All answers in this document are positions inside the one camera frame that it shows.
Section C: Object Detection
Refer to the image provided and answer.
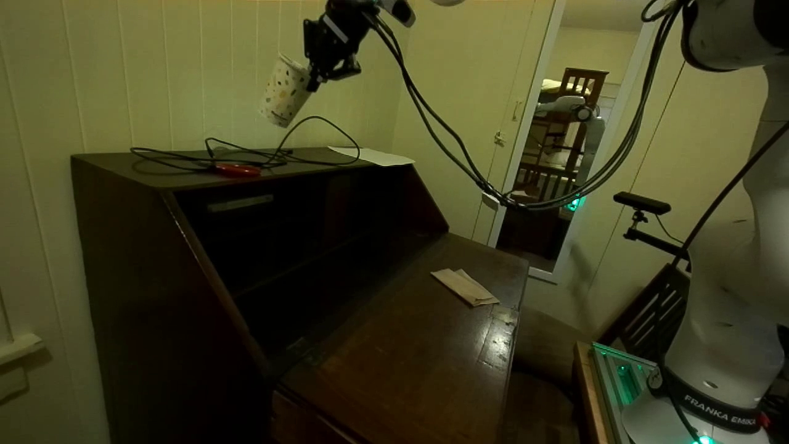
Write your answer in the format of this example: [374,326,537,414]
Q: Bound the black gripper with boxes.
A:
[300,0,374,93]

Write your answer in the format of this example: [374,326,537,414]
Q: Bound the folded beige napkin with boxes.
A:
[429,266,503,310]

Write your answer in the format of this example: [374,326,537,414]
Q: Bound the dark wooden secretary cabinet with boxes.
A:
[69,146,533,444]

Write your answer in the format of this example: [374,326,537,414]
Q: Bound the small red object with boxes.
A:
[211,160,263,181]

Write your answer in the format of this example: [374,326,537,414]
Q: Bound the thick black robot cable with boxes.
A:
[359,0,685,212]

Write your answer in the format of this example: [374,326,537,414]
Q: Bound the dark slatted wooden chair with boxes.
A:
[597,261,693,364]

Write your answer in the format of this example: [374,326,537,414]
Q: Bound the white paper sheet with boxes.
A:
[328,142,416,171]

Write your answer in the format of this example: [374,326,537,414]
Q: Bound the thin black looped cable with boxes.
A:
[129,114,365,175]

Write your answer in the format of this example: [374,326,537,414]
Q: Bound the black camera on stand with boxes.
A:
[611,191,694,263]

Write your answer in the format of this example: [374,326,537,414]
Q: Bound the white dotted paper cup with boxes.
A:
[262,55,316,131]

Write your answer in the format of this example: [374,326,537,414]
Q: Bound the thin black base cable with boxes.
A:
[675,120,789,266]

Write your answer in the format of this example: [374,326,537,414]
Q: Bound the wooden slatted furniture frame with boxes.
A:
[495,67,611,266]

